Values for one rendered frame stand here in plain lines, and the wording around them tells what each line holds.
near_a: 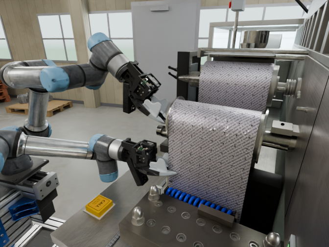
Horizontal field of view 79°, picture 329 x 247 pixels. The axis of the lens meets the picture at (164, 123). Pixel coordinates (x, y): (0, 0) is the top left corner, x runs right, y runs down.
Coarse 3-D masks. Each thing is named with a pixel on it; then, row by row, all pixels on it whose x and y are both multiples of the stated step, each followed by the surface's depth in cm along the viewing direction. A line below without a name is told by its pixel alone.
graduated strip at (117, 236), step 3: (165, 180) 90; (162, 183) 88; (165, 183) 88; (162, 186) 86; (117, 234) 65; (114, 237) 64; (117, 237) 64; (111, 240) 63; (114, 240) 63; (117, 240) 63; (108, 243) 62; (111, 243) 62; (114, 243) 62; (105, 246) 61; (108, 246) 61; (111, 246) 61
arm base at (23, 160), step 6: (24, 156) 111; (6, 162) 106; (12, 162) 107; (18, 162) 108; (24, 162) 110; (30, 162) 114; (6, 168) 106; (12, 168) 107; (18, 168) 108; (24, 168) 110; (6, 174) 107
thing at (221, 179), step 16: (176, 144) 60; (176, 160) 62; (192, 160) 59; (208, 160) 56; (224, 160) 53; (240, 160) 51; (176, 176) 64; (192, 176) 61; (208, 176) 58; (224, 176) 55; (240, 176) 53; (192, 192) 63; (208, 192) 60; (224, 192) 57; (240, 192) 54; (240, 208) 56
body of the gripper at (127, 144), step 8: (128, 144) 68; (136, 144) 67; (144, 144) 68; (152, 144) 68; (120, 152) 69; (128, 152) 70; (136, 152) 66; (144, 152) 63; (152, 152) 68; (120, 160) 71; (136, 160) 66; (144, 160) 66; (152, 160) 68; (136, 168) 67
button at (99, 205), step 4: (100, 196) 78; (92, 200) 75; (96, 200) 75; (100, 200) 75; (104, 200) 75; (108, 200) 75; (88, 204) 74; (92, 204) 74; (96, 204) 74; (100, 204) 74; (104, 204) 74; (108, 204) 74; (112, 204) 76; (88, 208) 73; (92, 208) 72; (96, 208) 72; (100, 208) 72; (104, 208) 72; (108, 208) 74; (92, 212) 72; (96, 212) 71; (100, 212) 71; (104, 212) 73; (100, 216) 71
